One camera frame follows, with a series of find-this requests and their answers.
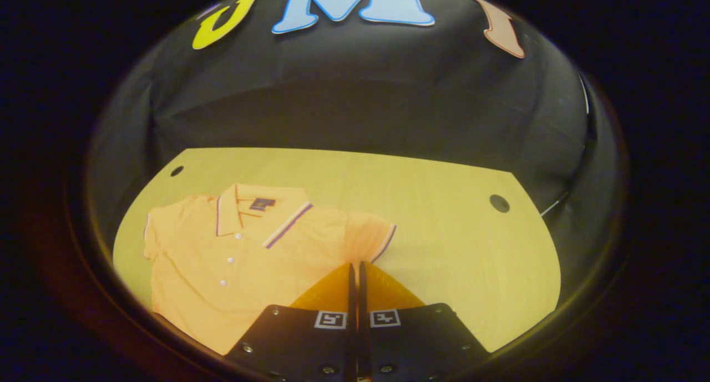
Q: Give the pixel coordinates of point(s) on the orange T-shirt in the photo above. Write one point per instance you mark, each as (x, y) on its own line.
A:
(222, 293)

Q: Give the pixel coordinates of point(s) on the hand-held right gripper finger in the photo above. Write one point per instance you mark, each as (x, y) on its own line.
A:
(363, 315)
(352, 315)

